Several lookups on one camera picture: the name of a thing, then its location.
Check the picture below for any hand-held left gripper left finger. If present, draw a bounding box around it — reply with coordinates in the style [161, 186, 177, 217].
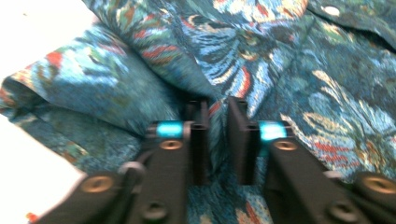
[136, 99, 210, 224]

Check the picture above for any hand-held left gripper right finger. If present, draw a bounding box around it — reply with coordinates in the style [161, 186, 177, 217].
[226, 96, 354, 224]

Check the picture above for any teal floral shirt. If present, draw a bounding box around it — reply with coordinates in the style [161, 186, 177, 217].
[0, 0, 396, 224]

